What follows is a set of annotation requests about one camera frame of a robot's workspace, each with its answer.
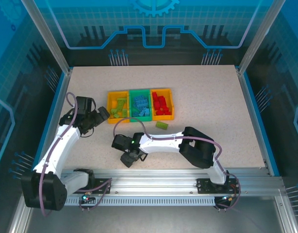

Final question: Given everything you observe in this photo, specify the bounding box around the yellow plastic bin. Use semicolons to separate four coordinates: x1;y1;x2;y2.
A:
150;88;175;121
107;91;130;125

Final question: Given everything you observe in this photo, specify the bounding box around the green plastic bin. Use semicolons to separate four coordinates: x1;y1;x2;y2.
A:
128;89;152;123

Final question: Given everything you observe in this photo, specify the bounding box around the small LED circuit board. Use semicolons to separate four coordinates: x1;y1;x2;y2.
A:
215;195;237;205
78;193;96;204

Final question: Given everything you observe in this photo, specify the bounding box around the metal base panel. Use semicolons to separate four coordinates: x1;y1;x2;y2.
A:
24;205;287;233

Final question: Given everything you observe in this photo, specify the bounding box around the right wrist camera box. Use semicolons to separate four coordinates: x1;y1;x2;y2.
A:
111;134;133;151

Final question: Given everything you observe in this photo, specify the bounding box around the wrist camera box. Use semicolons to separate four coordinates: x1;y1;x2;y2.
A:
111;134;133;151
75;96;96;116

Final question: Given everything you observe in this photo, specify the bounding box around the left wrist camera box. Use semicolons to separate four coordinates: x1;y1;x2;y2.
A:
75;96;96;116

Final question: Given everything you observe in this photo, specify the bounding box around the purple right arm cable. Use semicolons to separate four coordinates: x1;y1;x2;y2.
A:
113;117;241;212

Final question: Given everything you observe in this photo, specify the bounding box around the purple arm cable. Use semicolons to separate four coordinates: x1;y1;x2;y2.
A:
39;92;113;217
113;117;241;212

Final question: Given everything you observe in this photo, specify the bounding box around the aluminium front mounting rail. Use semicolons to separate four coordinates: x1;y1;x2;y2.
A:
26;168;283;195

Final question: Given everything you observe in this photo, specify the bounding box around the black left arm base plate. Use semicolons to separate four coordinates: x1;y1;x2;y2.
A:
67;178;112;194

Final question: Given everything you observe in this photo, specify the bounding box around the aluminium table side rail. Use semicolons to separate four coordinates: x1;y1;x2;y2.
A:
237;67;272;177
33;67;74;177

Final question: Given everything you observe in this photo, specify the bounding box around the slotted grey cable duct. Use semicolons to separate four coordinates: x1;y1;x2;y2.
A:
64;197;216;206

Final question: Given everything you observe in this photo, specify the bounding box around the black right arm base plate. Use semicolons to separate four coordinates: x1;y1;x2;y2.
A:
196;178;241;194

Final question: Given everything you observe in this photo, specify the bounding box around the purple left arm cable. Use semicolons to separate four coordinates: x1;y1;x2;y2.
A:
39;92;113;217

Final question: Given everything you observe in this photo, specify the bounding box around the aluminium frame post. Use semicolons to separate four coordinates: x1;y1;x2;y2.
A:
20;0;73;75
237;0;280;75

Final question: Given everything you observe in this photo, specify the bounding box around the aluminium lower frame beam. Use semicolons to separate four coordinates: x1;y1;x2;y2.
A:
275;194;298;233
7;190;33;233

